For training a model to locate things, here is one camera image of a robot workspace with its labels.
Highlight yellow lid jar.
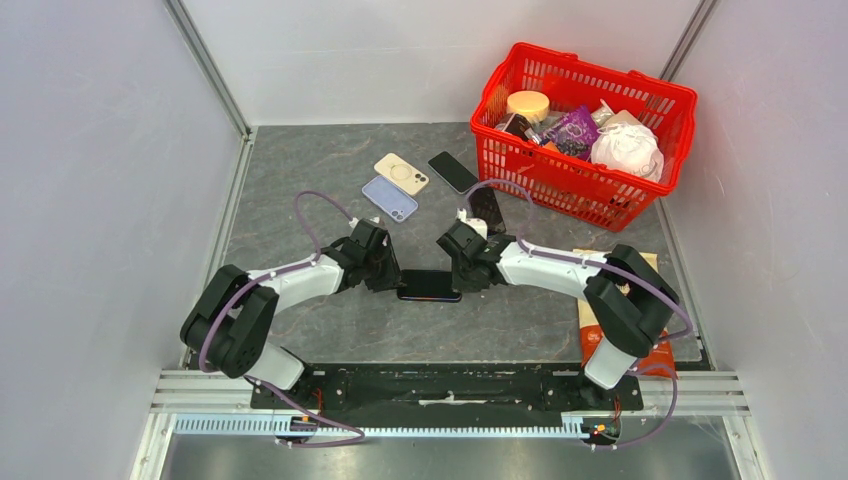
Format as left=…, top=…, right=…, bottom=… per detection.
left=506, top=90, right=550, bottom=124

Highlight beige phone case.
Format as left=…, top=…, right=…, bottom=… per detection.
left=373, top=153, right=430, bottom=197

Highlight aluminium frame rail front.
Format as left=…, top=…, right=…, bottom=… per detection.
left=151, top=370, right=750, bottom=439

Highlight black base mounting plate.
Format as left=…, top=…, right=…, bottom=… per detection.
left=287, top=362, right=644, bottom=428

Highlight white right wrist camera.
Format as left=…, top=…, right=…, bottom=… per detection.
left=456, top=208, right=488, bottom=238

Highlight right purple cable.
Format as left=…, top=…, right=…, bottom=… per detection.
left=463, top=178, right=694, bottom=452

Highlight purple cable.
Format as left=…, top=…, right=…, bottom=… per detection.
left=198, top=190, right=367, bottom=450
left=463, top=178, right=694, bottom=452

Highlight black smartphone near basket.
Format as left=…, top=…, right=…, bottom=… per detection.
left=427, top=151, right=479, bottom=194

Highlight purple snack packet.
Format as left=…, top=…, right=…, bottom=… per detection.
left=541, top=105, right=600, bottom=160

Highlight lavender phone case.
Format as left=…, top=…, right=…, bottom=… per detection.
left=361, top=176, right=419, bottom=223

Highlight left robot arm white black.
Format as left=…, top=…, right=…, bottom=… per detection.
left=180, top=219, right=401, bottom=409

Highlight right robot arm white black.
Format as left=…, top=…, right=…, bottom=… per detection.
left=437, top=220, right=683, bottom=409

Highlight red plastic shopping basket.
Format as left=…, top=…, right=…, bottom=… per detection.
left=470, top=42, right=697, bottom=231

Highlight white plastic bag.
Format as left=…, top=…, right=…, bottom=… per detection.
left=590, top=123, right=665, bottom=182

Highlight black phone case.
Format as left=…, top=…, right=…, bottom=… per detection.
left=397, top=268, right=464, bottom=304

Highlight black smartphone purple edge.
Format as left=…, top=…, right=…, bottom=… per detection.
left=401, top=270, right=460, bottom=299

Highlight cassava chips bag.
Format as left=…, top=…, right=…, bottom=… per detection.
left=572, top=248, right=677, bottom=379

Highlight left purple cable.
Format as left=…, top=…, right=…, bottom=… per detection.
left=198, top=190, right=367, bottom=450

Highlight dark blue smartphone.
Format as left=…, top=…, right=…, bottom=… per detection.
left=469, top=187, right=507, bottom=237

